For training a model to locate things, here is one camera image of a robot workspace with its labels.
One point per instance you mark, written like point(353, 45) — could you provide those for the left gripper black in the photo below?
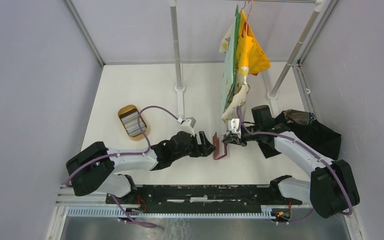
point(204, 149)

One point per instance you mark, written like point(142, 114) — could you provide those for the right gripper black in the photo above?
point(234, 138)

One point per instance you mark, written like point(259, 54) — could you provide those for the red card holder wallet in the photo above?
point(221, 149)

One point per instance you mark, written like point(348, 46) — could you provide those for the yellow oval card tray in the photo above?
point(125, 109)

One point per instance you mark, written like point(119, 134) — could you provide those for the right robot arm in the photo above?
point(331, 188)

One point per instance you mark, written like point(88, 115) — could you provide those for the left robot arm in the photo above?
point(98, 168)

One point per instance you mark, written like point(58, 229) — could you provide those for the stack of credit cards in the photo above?
point(132, 125)

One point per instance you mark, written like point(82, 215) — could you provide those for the black clothes pile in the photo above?
point(308, 129)

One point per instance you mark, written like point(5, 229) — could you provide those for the mint green cartoon cloth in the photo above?
point(228, 46)

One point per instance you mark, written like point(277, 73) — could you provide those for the yellow garment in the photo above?
point(250, 57)

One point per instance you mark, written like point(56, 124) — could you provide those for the pink clothes hanger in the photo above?
point(247, 8)

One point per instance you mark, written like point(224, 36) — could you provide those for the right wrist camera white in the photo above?
point(234, 126)

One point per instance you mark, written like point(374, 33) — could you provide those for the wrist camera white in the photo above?
point(234, 126)
point(187, 125)

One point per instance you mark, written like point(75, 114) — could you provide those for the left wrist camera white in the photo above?
point(187, 125)

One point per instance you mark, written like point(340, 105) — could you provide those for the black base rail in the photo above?
point(205, 199)

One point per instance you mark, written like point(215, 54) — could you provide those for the white slotted cable duct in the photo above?
point(115, 212)

